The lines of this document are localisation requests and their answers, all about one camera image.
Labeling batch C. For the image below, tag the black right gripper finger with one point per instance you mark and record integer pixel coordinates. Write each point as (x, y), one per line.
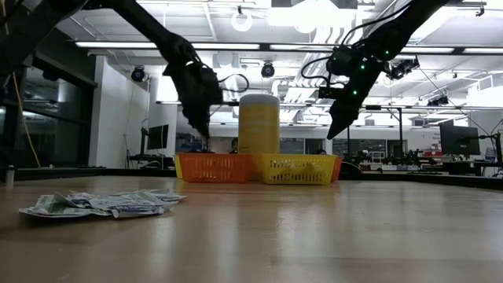
(347, 118)
(333, 126)

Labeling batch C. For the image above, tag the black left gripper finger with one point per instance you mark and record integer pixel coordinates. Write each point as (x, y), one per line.
(194, 118)
(205, 120)

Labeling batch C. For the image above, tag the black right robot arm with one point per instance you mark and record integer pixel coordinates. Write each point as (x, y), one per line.
(401, 27)

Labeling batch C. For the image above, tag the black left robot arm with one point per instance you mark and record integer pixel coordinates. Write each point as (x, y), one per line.
(157, 33)

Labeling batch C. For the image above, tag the person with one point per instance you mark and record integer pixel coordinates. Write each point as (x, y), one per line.
(234, 145)

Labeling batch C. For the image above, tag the black monitor on stand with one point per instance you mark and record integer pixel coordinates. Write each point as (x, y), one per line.
(158, 137)

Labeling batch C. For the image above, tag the orange plastic basket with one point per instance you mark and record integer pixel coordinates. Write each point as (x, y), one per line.
(337, 169)
(214, 168)

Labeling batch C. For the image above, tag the black round ceiling spotlight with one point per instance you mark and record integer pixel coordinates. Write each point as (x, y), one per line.
(268, 70)
(138, 74)
(402, 68)

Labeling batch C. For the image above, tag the white cylindrical cup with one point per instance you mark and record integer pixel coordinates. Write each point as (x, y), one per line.
(259, 126)

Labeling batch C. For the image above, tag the dark office desk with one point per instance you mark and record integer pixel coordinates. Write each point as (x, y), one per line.
(149, 158)

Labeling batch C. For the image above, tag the black ceiling track spotlight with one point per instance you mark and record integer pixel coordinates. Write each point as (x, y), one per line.
(438, 101)

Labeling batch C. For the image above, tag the black beam with light strips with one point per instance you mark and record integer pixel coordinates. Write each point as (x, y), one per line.
(118, 45)

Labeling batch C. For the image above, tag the black computer monitor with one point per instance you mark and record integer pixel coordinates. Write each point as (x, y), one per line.
(459, 139)

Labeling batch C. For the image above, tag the green striped bandage packet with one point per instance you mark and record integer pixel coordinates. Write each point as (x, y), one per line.
(78, 197)
(47, 210)

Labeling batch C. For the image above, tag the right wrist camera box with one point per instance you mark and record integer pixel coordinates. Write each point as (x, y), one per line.
(338, 63)

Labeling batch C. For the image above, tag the black metal rig frame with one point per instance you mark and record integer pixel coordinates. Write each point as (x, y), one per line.
(400, 129)

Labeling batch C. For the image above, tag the grey metal post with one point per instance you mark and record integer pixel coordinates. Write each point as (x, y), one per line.
(9, 175)

